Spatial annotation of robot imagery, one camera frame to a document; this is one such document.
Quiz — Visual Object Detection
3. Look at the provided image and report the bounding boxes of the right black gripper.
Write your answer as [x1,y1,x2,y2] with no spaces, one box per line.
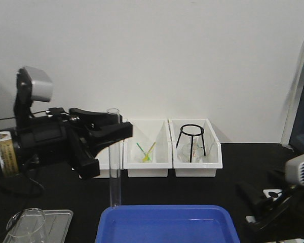
[236,169,304,232]

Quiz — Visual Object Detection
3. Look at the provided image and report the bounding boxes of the white test tube rack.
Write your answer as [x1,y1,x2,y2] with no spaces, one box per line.
[263,189,282,201]

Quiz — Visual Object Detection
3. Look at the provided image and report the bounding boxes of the blue plastic tray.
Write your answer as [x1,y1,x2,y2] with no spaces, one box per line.
[95,205,240,242]

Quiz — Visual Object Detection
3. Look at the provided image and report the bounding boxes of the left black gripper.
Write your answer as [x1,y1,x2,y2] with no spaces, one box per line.
[14,107,133,179]

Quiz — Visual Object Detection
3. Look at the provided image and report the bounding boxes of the left white storage bin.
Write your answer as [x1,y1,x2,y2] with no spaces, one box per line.
[96,118,125,178]

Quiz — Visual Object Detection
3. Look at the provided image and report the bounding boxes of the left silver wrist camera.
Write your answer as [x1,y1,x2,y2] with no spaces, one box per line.
[22,66,53,102]

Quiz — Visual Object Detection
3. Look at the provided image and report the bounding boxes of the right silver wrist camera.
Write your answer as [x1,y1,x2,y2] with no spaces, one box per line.
[285,154,304,187]

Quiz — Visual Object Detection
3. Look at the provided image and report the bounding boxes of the white storage bin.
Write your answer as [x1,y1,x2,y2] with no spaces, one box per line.
[123,118,173,178]
[168,118,223,177]
[96,118,125,178]

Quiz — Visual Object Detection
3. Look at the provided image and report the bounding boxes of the black wire tripod stand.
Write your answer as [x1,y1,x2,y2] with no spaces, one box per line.
[176,124,206,156]

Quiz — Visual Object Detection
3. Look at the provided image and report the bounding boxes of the right white storage bin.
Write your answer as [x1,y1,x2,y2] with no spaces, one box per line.
[168,118,223,177]

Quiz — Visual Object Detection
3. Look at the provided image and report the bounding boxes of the grey metal tray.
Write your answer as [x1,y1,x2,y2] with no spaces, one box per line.
[4,209,74,243]

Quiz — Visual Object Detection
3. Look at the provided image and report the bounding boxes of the yellow green sticks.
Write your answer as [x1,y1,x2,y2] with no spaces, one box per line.
[136,142,156,163]

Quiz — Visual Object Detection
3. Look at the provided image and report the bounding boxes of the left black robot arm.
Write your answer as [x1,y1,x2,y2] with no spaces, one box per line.
[0,108,133,179]

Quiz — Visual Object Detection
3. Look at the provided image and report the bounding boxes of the middle white storage bin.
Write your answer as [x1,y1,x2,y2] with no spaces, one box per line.
[123,118,173,178]

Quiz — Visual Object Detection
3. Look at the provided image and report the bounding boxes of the clear glass test tube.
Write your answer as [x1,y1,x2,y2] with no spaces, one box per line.
[106,108,122,209]

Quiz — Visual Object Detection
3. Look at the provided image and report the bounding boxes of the clear glass flask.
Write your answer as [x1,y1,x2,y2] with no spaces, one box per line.
[181,141,204,163]

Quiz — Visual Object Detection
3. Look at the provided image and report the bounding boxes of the clear glass beaker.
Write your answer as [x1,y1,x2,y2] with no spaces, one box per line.
[3,208,47,242]

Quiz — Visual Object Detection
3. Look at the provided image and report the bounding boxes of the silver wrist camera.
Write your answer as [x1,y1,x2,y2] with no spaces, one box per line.
[22,66,53,102]
[285,154,304,187]

